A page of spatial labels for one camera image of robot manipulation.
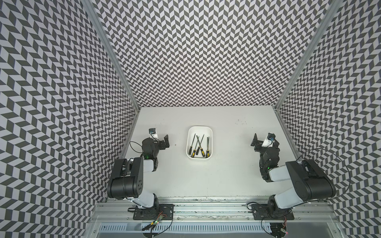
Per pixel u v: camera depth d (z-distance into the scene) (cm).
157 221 68
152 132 80
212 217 72
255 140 81
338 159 72
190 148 94
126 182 46
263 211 73
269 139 74
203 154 93
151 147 73
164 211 72
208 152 93
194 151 94
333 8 68
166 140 87
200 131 101
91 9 72
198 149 94
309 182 44
